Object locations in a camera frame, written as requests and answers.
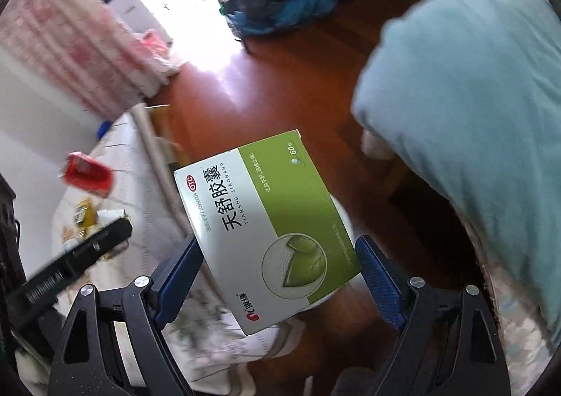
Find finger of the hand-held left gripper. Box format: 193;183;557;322
4;217;134;327

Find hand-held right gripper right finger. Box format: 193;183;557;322
354;235;512;396

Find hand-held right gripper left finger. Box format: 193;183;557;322
48;233;207;396

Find green and white medicine box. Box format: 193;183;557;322
173;128;363;336

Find yellow snack packet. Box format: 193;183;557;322
72;198;100;240

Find red snack packet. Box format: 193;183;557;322
59;151;113;197

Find white patterned tablecloth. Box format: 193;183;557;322
26;110;246;379

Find floral bed sheet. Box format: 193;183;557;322
460;212;554;396

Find light blue blanket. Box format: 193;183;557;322
351;0;561;346

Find pink plastic bags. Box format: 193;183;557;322
126;29;185;90

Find pink patterned curtain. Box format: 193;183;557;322
0;0;150;117

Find blue and black cloth pile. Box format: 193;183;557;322
220;0;339;38

